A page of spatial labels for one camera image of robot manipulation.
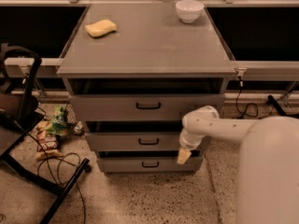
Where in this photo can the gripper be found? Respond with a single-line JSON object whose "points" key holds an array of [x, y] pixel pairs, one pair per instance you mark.
{"points": [[189, 145]]}

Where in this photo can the brown snack bag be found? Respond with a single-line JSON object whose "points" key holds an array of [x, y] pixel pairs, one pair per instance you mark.
{"points": [[47, 147]]}

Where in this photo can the grey drawer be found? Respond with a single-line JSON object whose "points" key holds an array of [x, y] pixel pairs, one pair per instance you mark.
{"points": [[140, 107], [133, 141], [148, 164]]}

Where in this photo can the grey bottom drawer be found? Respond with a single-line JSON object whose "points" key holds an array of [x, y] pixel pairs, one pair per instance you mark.
{"points": [[148, 164]]}

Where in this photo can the grey drawer cabinet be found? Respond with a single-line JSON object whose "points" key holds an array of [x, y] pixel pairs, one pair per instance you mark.
{"points": [[152, 52]]}

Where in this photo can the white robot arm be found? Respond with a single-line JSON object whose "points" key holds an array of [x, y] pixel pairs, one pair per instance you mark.
{"points": [[268, 169]]}

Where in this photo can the black stand leg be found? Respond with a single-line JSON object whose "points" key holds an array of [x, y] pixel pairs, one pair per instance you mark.
{"points": [[272, 101]]}

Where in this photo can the white bowl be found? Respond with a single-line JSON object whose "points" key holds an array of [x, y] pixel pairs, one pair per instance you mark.
{"points": [[189, 10]]}

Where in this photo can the green chip bag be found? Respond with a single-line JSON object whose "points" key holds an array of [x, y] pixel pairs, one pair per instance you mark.
{"points": [[58, 124]]}

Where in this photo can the yellow sponge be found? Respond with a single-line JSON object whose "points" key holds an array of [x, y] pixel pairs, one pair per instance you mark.
{"points": [[100, 28]]}

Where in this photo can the grey top drawer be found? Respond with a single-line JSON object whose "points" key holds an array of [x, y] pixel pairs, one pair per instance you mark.
{"points": [[140, 107]]}

